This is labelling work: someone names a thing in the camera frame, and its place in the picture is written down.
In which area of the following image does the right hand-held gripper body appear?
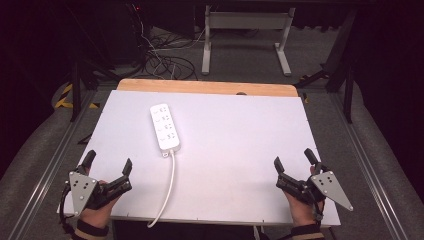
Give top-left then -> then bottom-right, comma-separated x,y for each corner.
275,162 -> 355,213

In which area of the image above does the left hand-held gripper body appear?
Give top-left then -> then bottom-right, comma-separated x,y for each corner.
68,169 -> 133,218

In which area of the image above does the person's left hand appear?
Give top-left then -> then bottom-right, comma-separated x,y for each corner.
79,179 -> 122,230

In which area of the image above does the person's right hand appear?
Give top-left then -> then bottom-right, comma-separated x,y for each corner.
283,165 -> 318,228

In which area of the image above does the white power strip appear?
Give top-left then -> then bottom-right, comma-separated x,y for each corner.
149,103 -> 182,158

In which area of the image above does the white board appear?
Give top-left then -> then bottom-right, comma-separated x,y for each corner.
57,89 -> 342,228

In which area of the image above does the yellow black hazard tape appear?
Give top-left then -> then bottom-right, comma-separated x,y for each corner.
54,82 -> 101,110

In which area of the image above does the black metal stand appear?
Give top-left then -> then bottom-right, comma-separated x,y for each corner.
294,9 -> 359,125
68,58 -> 116,123

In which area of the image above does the wooden table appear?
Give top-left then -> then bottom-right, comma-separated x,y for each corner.
116,78 -> 299,99

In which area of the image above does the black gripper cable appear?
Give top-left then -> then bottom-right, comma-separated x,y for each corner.
58,183 -> 76,236
312,199 -> 326,224

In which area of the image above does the aluminium floor rail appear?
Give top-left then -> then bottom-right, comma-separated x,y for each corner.
328,92 -> 413,240
8,89 -> 98,240

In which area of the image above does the white power strip cable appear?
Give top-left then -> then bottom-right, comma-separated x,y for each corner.
146,149 -> 177,229

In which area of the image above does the tangle of floor cables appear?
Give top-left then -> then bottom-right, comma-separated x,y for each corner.
131,3 -> 208,82

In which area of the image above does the white metal desk frame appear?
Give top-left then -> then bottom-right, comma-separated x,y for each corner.
200,4 -> 297,77

